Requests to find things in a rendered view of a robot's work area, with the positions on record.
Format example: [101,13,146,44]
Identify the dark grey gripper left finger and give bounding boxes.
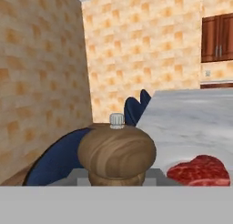
[47,168,91,187]

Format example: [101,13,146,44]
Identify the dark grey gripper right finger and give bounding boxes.
[142,168,184,187]

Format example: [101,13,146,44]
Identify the wooden shaker with white knob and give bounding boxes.
[76,112,157,187]

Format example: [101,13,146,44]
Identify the raw red steak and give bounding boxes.
[166,154,231,187]

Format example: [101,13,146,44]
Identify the brown counter run, pale top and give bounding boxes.
[199,79,233,90]

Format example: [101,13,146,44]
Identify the brown wooden wall cupboards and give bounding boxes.
[200,12,233,64]

